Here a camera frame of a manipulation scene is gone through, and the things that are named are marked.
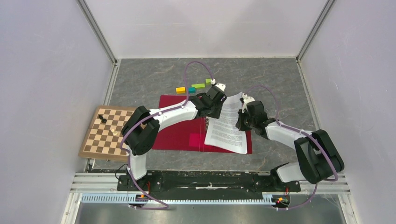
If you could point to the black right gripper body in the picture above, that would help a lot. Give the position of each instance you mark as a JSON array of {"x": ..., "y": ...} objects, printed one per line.
[{"x": 245, "y": 122}]

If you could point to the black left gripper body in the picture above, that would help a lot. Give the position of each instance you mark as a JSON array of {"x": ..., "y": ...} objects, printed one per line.
[{"x": 215, "y": 109}]

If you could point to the silver metal folder clip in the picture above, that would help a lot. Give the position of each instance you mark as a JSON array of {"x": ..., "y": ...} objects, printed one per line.
[{"x": 206, "y": 123}]

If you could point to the printed white paper sheets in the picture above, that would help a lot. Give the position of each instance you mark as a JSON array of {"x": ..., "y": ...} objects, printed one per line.
[{"x": 223, "y": 133}]

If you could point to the red clip file folder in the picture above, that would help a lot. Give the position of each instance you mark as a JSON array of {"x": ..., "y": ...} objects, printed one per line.
[{"x": 190, "y": 136}]

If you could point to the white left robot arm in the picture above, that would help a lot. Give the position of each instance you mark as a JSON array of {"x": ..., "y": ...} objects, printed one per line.
[{"x": 141, "y": 130}]

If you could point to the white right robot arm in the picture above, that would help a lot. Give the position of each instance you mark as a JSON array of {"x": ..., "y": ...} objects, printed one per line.
[{"x": 317, "y": 157}]

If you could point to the long lime green block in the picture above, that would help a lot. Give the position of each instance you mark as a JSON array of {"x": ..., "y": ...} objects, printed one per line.
[{"x": 198, "y": 86}]

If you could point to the teal block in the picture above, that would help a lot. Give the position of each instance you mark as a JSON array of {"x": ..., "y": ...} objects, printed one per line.
[{"x": 192, "y": 90}]

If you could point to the short lime green block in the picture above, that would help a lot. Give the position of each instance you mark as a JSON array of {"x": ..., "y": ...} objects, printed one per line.
[{"x": 208, "y": 81}]

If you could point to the yellow block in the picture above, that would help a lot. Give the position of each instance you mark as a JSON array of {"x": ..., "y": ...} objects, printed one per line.
[{"x": 180, "y": 90}]

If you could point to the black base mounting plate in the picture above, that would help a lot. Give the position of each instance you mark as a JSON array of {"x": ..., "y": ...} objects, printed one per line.
[{"x": 205, "y": 185}]

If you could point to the black chess piece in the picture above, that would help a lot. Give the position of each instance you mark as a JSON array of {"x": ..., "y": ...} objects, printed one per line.
[{"x": 102, "y": 119}]

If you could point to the wooden chessboard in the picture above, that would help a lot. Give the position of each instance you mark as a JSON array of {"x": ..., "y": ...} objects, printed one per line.
[{"x": 99, "y": 142}]

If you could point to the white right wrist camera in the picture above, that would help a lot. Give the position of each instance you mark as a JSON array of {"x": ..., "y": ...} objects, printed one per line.
[{"x": 245, "y": 99}]

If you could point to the aluminium frame post right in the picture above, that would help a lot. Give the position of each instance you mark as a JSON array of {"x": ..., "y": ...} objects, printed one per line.
[{"x": 315, "y": 28}]

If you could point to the aluminium frame post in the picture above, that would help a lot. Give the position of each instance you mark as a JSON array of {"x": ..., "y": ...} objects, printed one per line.
[
  {"x": 97, "y": 31},
  {"x": 315, "y": 28}
]

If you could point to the aluminium frame post left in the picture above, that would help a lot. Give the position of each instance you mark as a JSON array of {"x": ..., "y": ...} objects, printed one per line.
[{"x": 97, "y": 31}]

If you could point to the white comb cable duct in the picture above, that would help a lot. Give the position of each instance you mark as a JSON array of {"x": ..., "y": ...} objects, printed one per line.
[{"x": 134, "y": 199}]

